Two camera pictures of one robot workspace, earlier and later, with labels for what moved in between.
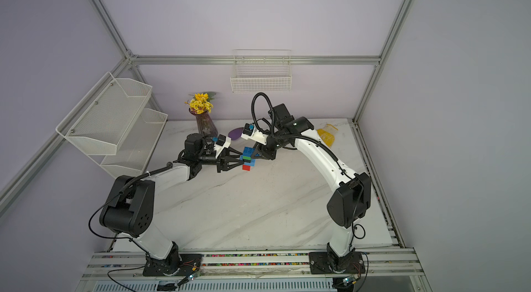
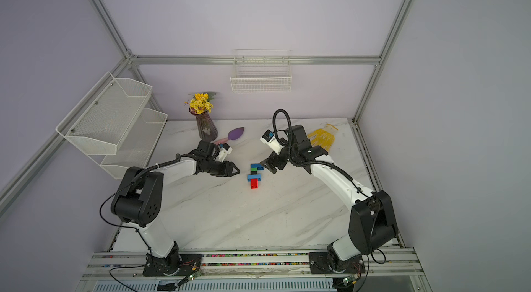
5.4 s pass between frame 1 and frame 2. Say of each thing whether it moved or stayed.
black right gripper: moved
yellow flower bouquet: stayed
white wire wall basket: stayed
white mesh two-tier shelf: stayed
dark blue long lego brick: moved
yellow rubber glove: stayed
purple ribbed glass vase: stayed
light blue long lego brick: moved
